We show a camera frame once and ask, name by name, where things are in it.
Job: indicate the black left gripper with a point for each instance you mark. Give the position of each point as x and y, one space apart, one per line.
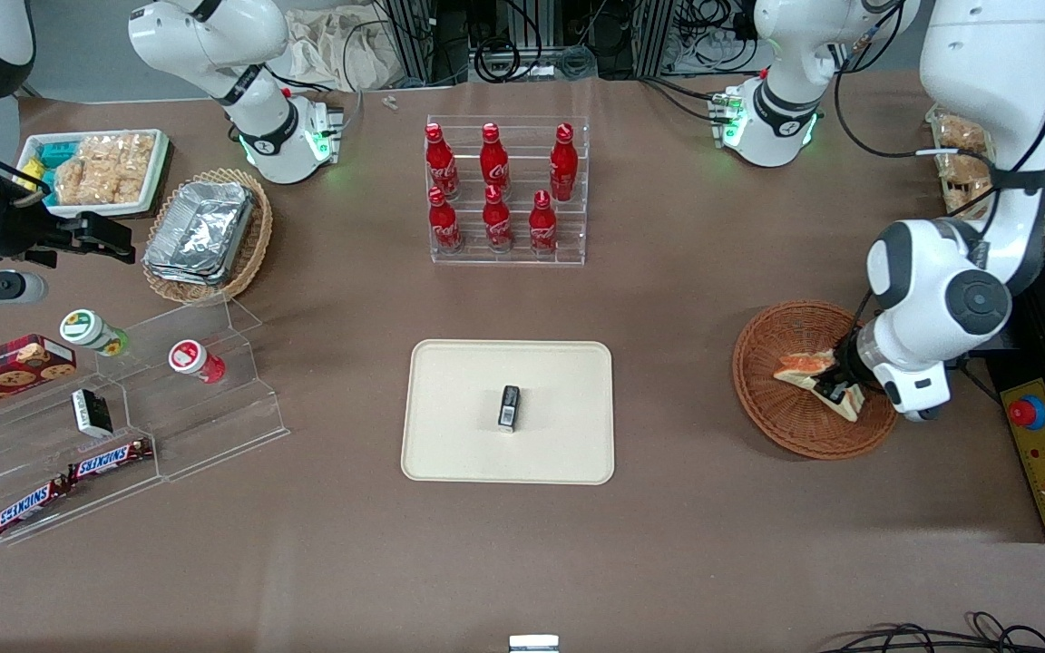
844 373

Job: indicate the clear acrylic step shelf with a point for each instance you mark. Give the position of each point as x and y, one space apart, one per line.
214 426

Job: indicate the stacked aluminium foil trays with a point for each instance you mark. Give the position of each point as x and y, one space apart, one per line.
200 231

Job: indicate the black and white small box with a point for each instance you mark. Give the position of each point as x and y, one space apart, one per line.
92 413

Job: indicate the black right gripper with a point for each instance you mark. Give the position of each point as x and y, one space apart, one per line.
25 235

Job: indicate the teal snack packet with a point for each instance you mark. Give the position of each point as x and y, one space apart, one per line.
55 154

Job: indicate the beige plastic tray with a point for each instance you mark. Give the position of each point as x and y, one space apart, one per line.
459 426

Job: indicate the red emergency stop button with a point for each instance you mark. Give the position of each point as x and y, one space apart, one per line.
1029 413

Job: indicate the red lidded cup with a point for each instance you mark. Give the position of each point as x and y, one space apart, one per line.
196 360

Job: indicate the yellow snack packet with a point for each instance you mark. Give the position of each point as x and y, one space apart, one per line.
31 174

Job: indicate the brown snickers bar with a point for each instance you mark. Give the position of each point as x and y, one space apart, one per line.
110 460
28 508

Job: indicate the clear rice cracker bag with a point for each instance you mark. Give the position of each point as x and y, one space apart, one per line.
105 168

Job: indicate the brown round wicker basket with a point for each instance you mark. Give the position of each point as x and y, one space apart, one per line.
776 417

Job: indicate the white rectangular snack tray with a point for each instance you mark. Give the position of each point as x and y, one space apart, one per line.
160 172

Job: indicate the clear acrylic bottle rack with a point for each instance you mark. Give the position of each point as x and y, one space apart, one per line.
522 258

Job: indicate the light oval wicker basket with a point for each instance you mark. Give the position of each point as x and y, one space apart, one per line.
250 254

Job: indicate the beige cloth bag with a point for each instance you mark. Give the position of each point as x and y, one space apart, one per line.
332 50

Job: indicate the clear bagged fried snack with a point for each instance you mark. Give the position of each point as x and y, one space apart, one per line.
967 199
962 168
962 134

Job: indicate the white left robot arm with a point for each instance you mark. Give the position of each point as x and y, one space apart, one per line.
985 109

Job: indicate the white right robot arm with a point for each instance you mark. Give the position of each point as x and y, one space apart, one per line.
259 118

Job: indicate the small black glossy box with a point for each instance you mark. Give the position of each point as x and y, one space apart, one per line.
509 408

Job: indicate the red cola bottle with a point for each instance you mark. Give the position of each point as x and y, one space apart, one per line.
441 163
497 222
493 163
444 227
563 168
542 227

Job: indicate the triangular sandwich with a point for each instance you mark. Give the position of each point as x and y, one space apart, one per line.
799 367

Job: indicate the green lidded cup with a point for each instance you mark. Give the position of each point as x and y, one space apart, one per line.
92 331

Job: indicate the red cookie box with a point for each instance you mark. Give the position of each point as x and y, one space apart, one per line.
5 372

